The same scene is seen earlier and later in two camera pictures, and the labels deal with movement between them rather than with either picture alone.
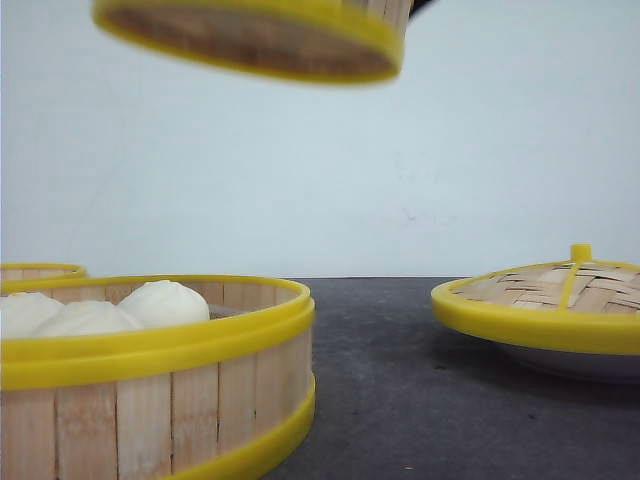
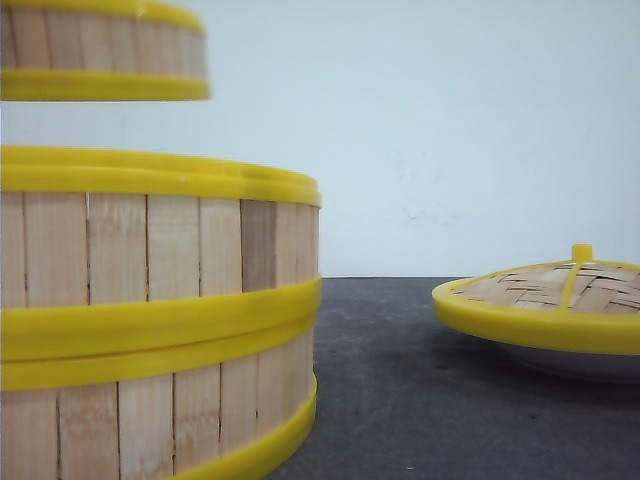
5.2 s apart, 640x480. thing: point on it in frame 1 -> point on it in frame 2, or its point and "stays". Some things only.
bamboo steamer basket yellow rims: [322, 41] -> [107, 253]
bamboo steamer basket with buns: [155, 377] stays
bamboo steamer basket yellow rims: [36, 271] -> [100, 50]
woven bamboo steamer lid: [578, 303] stays
